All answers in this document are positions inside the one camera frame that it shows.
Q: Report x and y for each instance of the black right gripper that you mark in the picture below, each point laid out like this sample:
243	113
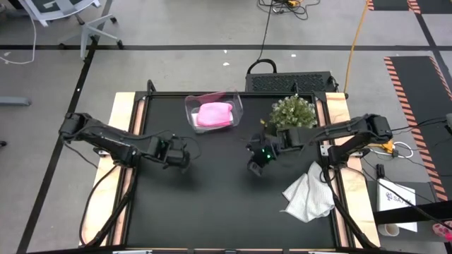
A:
265	148

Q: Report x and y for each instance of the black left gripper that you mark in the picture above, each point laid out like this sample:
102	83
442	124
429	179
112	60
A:
173	151

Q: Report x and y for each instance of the pink microfiber towel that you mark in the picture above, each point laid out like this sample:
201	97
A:
213	114

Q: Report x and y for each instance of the clear plastic bin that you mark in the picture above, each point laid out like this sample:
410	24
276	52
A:
192	106

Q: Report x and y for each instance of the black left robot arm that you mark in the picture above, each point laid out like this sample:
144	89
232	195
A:
113	141

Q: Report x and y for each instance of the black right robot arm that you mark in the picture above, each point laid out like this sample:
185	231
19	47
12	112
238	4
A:
335	131

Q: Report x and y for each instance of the artificial potted green plant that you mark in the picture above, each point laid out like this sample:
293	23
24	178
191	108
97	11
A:
293	113

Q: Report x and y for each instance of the wooden table side board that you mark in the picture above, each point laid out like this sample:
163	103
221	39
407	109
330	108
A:
358	201
102	197

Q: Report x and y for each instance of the white handwritten paper label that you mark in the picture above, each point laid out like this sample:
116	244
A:
132	252

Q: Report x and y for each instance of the white black power strip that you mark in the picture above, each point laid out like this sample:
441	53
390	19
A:
363	153

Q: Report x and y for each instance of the small black power brick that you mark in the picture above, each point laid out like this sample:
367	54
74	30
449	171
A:
380	171

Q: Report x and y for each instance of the yellow power adapter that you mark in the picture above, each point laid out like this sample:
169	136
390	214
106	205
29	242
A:
387	146

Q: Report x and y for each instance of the white printed paper sheet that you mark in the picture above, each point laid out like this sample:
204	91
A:
392	192

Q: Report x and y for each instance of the beige tape roll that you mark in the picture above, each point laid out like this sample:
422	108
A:
380	230

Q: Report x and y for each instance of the white grey office chair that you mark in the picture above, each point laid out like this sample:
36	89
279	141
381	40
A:
85	39

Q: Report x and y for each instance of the black metal bar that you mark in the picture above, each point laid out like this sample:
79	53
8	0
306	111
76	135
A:
416	212

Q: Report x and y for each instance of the yellow plug connector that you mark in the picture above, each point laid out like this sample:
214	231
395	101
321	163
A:
292	3

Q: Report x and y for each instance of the large black hazard-striped mat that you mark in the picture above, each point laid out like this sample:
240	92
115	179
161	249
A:
413	91

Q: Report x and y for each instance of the grey desk foot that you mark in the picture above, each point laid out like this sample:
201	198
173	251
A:
14	101

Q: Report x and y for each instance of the pink patterned object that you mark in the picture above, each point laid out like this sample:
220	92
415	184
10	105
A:
443	231

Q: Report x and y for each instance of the grey device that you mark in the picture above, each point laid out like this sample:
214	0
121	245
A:
449	121

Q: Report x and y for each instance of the small black hazard-striped mat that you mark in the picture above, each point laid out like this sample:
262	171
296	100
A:
388	4

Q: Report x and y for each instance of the black aluminium rig frame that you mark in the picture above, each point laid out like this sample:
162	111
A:
169	94

